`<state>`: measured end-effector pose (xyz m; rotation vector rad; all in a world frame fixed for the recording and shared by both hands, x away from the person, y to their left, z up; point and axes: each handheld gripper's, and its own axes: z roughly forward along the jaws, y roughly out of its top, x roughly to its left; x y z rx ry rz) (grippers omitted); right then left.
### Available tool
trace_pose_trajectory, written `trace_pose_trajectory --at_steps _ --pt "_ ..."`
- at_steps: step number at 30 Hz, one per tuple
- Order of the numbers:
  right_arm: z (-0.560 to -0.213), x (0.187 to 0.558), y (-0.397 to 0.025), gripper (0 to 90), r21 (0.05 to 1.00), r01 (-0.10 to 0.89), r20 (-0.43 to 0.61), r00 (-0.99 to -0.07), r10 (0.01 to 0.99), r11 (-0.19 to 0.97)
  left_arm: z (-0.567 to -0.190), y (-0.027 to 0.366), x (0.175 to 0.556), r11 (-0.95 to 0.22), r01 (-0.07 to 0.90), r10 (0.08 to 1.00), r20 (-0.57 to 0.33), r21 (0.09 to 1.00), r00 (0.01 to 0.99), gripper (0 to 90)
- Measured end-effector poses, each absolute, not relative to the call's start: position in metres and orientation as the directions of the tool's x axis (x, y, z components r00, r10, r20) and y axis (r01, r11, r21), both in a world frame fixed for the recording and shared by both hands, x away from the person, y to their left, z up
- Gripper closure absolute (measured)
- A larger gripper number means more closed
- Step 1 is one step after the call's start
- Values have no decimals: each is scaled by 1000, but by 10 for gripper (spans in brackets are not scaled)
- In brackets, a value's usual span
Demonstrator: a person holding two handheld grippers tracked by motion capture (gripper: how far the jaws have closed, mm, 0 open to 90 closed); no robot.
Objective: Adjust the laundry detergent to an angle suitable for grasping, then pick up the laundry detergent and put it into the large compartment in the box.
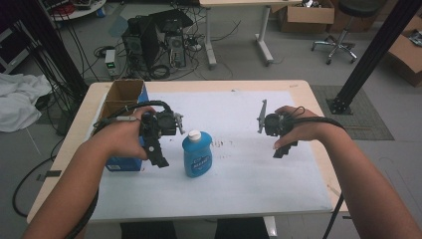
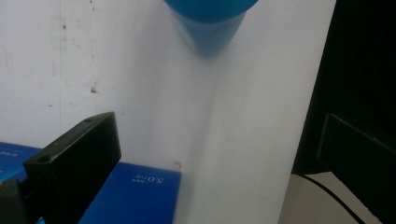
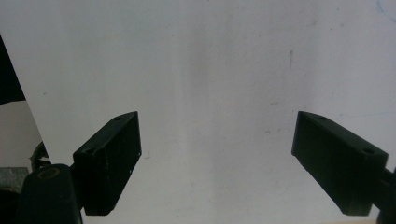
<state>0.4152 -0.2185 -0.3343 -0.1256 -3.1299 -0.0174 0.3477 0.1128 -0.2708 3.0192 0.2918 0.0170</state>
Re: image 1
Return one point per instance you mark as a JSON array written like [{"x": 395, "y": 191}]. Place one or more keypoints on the dark floor mat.
[{"x": 365, "y": 126}]

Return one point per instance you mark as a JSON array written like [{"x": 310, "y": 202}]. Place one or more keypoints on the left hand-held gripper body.
[{"x": 156, "y": 127}]

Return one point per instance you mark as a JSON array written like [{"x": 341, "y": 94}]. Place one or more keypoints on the black computer tower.
[{"x": 139, "y": 43}]

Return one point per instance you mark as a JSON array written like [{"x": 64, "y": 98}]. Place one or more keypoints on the grey computer tower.
[{"x": 176, "y": 49}]

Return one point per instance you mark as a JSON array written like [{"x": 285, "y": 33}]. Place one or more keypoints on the small white power unit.
[{"x": 112, "y": 63}]

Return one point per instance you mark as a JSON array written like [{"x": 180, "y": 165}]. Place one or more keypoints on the black tape strip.
[{"x": 49, "y": 174}]

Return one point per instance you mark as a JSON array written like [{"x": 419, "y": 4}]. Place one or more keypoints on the large cardboard box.
[{"x": 406, "y": 54}]

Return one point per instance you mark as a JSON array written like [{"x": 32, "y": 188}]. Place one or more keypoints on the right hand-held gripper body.
[{"x": 275, "y": 124}]

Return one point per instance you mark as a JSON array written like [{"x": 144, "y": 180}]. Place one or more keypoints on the cardboard box with blue sides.
[{"x": 124, "y": 94}]

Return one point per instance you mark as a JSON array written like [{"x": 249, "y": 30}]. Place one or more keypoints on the white cloth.
[{"x": 20, "y": 99}]

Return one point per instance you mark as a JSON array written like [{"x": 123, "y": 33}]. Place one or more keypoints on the black metal post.
[{"x": 371, "y": 53}]

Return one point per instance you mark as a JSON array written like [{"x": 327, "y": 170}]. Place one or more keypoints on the person's right hand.
[{"x": 305, "y": 127}]

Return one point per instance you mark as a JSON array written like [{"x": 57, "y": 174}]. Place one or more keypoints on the person's left hand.
[{"x": 124, "y": 137}]

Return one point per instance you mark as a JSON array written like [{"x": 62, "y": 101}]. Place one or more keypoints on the black monitor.
[{"x": 172, "y": 20}]

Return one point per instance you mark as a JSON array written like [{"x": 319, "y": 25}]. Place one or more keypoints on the round white table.
[{"x": 79, "y": 11}]

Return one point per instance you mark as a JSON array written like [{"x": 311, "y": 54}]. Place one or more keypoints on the black office chair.
[{"x": 341, "y": 43}]

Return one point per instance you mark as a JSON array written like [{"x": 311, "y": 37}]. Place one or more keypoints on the white-legged table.
[{"x": 263, "y": 30}]

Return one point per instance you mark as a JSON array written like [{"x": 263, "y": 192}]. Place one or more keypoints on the white table leg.
[{"x": 270, "y": 227}]

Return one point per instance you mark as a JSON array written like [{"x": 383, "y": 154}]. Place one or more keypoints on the open cardboard box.
[{"x": 308, "y": 16}]

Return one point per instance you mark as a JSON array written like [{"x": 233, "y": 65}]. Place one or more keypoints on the white table mat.
[{"x": 249, "y": 172}]

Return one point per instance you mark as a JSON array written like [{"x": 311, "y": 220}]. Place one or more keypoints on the blue bottle with white cap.
[{"x": 197, "y": 156}]

